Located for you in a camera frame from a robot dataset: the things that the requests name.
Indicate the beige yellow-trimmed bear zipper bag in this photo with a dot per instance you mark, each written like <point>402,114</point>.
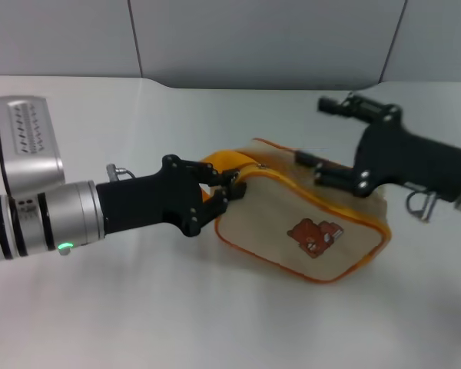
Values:
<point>292,215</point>

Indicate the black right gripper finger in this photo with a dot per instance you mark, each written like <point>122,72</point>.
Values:
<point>361,107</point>
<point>334,173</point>

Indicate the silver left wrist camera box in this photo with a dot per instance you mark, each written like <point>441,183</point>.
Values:
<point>28,146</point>

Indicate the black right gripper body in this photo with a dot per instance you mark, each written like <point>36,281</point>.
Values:
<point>407,157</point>

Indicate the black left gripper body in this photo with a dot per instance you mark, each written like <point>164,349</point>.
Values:
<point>150,200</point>

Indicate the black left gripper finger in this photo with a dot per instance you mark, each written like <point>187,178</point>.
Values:
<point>215,175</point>
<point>219,200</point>

